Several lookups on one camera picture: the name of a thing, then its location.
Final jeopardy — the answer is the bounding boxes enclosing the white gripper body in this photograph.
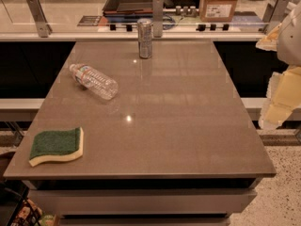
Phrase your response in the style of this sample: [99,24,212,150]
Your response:
[277,3,301,66]

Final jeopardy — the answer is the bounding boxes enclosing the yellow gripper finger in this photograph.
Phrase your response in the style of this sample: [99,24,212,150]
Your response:
[259,66,301,130]
[256,24,280,52]

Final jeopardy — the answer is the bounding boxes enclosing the clear plastic water bottle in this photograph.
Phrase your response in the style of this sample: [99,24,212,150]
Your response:
[69,64,119,100]

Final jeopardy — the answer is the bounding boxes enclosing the brown cardboard box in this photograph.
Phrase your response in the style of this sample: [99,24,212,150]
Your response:
[199,0,238,22]

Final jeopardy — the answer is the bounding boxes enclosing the silver drink can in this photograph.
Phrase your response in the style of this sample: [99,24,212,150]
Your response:
[137,18,152,58]

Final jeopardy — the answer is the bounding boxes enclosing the orange and black tray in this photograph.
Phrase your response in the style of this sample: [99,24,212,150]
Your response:
[103,0,152,15]

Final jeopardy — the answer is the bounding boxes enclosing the green and yellow sponge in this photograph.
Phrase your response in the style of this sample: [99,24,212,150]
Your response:
[29,127,84,167]

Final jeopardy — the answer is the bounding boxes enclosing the right metal glass bracket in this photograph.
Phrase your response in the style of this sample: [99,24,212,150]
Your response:
[262,0,291,34]

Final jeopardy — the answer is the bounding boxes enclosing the metal glass bracket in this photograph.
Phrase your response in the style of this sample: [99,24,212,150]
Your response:
[26,0,52,38]
[262,0,291,34]
[152,0,164,38]

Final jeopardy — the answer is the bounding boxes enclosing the middle metal glass bracket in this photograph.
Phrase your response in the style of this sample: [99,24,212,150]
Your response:
[152,0,164,38]

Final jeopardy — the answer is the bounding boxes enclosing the left metal glass bracket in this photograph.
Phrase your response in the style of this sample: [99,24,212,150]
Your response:
[26,0,52,38]

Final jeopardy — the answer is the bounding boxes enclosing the black wire snack basket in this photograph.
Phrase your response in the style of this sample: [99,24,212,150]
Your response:
[0,181,41,226]

